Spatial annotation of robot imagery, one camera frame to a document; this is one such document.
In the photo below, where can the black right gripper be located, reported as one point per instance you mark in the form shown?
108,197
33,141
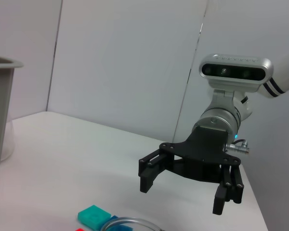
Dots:
202,154

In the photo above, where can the glass teacup with black sleeve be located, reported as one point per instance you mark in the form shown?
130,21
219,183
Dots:
135,220

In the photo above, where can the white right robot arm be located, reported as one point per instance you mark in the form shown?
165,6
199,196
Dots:
286,72

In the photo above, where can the grey-green perforated storage basket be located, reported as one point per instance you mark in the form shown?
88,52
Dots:
0,96

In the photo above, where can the blue flat toy brick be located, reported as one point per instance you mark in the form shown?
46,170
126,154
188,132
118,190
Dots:
114,217

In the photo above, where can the teal flat toy brick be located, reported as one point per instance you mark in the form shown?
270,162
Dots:
94,215

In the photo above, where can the red-orange wedge toy brick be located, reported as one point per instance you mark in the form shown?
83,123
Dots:
80,229

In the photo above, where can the glass pitcher with black lid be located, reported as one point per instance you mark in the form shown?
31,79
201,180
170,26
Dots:
9,139

